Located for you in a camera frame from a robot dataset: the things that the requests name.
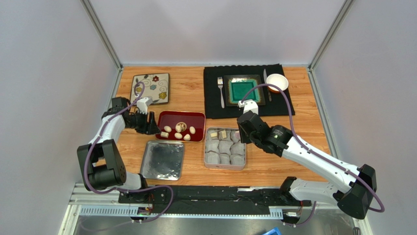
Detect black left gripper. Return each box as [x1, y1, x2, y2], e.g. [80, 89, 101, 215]
[125, 110, 161, 136]

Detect pink handled metal tongs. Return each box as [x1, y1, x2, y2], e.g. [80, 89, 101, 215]
[234, 131, 240, 140]

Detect red lacquer tray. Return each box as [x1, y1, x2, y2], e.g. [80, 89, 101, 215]
[156, 111, 206, 142]

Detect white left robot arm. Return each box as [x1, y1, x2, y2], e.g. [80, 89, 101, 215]
[77, 97, 161, 194]

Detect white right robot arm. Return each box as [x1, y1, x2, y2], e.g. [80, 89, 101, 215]
[237, 111, 377, 219]

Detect white oval chocolate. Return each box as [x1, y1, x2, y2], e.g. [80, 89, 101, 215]
[164, 126, 172, 133]
[189, 126, 196, 135]
[174, 132, 183, 140]

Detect white heart chocolate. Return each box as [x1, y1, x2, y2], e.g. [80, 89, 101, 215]
[175, 122, 187, 133]
[183, 134, 191, 141]

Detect silver tin lid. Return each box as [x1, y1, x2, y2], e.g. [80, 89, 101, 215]
[140, 140, 185, 181]

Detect pink metal tin box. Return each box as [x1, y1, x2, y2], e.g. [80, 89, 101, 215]
[204, 127, 246, 171]

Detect floral square plate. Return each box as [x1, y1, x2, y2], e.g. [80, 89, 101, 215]
[130, 73, 170, 104]

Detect black cloth placemat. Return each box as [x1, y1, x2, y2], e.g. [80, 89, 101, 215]
[204, 64, 288, 119]

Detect green square plate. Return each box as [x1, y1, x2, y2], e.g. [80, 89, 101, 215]
[223, 74, 266, 107]

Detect silver knife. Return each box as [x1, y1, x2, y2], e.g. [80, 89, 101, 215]
[263, 68, 272, 102]

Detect white orange bowl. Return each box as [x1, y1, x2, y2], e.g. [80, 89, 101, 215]
[265, 73, 289, 91]

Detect silver fork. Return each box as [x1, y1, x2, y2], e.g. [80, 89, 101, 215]
[217, 77, 225, 109]

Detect blue plastic object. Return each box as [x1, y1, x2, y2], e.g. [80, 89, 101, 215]
[262, 227, 281, 235]

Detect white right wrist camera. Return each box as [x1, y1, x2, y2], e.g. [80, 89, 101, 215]
[238, 99, 258, 115]

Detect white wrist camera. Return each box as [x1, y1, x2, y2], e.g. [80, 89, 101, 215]
[238, 99, 258, 115]
[136, 96, 153, 115]

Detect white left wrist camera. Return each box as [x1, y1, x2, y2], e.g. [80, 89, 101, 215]
[136, 96, 153, 115]

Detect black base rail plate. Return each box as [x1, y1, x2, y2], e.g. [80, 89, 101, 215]
[118, 186, 312, 215]

